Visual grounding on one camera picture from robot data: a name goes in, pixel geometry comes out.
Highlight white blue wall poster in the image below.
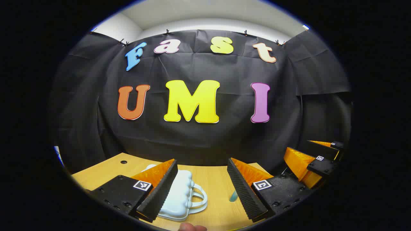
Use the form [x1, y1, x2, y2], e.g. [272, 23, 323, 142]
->
[54, 146, 64, 166]

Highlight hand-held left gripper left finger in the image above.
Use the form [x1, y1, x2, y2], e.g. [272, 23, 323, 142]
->
[84, 159, 179, 223]

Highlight black backdrop cloth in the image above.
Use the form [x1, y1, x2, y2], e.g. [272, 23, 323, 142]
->
[50, 29, 354, 175]

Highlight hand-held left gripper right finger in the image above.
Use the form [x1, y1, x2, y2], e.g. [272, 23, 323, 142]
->
[227, 157, 314, 223]

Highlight white suitcase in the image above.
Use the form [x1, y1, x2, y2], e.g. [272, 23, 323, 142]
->
[143, 164, 208, 222]

